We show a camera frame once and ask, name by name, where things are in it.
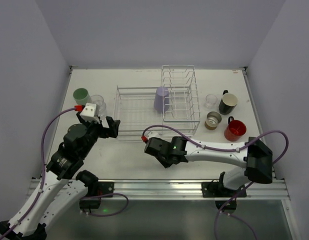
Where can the aluminium mounting rail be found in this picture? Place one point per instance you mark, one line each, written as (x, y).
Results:
(153, 189)

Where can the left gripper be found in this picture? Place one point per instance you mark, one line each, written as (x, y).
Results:
(102, 130)

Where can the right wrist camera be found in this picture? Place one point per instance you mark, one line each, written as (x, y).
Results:
(153, 134)

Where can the clear glass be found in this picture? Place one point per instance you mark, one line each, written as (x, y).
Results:
(210, 101)
(102, 107)

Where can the tall white wire rack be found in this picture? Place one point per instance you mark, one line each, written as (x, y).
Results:
(180, 98)

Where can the black mug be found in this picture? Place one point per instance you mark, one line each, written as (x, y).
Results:
(227, 103)

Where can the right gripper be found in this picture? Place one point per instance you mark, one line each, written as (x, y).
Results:
(165, 161)

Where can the red mug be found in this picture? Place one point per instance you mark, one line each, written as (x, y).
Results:
(234, 130)

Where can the low white wire rack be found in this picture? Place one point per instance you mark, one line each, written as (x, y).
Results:
(134, 107)

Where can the purple cup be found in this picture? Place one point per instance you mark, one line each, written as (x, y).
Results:
(161, 101)

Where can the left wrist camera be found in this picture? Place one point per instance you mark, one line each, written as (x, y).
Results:
(90, 113)

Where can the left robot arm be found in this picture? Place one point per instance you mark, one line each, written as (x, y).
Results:
(62, 184)

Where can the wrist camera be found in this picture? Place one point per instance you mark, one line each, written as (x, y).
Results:
(153, 134)
(90, 113)

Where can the cream and brown cup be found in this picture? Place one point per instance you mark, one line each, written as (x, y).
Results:
(212, 121)

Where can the light green cup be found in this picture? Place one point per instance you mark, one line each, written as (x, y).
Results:
(81, 96)

